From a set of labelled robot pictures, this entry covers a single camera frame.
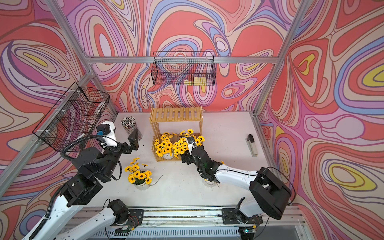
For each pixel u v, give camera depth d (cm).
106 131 46
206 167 63
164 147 80
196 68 96
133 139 53
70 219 43
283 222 72
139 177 72
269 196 43
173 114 82
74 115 79
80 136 75
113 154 50
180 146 72
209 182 77
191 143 71
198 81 82
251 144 97
